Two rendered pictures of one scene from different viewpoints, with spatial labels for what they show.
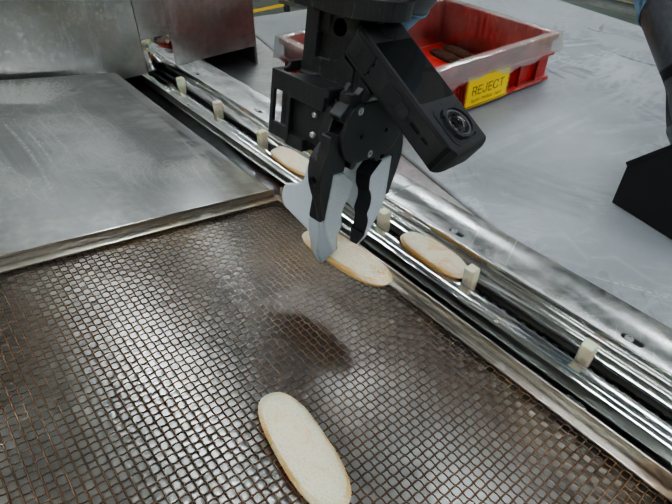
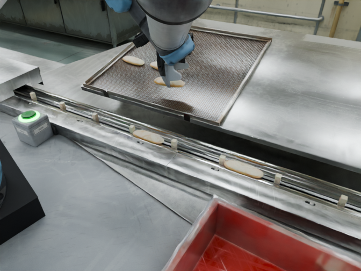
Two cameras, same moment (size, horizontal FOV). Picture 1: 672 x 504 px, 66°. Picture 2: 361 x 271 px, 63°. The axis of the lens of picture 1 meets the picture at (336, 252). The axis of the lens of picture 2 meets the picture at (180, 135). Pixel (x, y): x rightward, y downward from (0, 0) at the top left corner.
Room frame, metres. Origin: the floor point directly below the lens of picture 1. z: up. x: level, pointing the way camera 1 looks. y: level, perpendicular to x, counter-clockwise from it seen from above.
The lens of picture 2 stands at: (1.12, -0.28, 1.36)
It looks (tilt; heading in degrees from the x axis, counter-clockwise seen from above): 37 degrees down; 159
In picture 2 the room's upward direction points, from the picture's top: straight up
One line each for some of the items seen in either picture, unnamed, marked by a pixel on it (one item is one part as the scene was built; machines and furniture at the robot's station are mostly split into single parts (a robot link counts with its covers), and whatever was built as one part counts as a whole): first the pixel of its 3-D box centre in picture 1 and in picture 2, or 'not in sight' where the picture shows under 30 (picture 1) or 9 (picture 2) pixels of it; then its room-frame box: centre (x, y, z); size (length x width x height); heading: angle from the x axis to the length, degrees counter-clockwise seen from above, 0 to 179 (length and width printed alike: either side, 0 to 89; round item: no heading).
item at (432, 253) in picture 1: (433, 252); (147, 135); (0.47, -0.12, 0.86); 0.10 x 0.04 x 0.01; 40
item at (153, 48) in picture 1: (158, 52); not in sight; (1.02, 0.35, 0.90); 0.06 x 0.01 x 0.06; 130
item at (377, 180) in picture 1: (351, 190); (172, 76); (0.39, -0.01, 0.99); 0.06 x 0.03 x 0.09; 46
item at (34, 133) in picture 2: not in sight; (35, 132); (0.30, -0.42, 0.84); 0.08 x 0.08 x 0.11; 40
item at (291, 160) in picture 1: (293, 159); (243, 168); (0.68, 0.06, 0.86); 0.10 x 0.04 x 0.01; 40
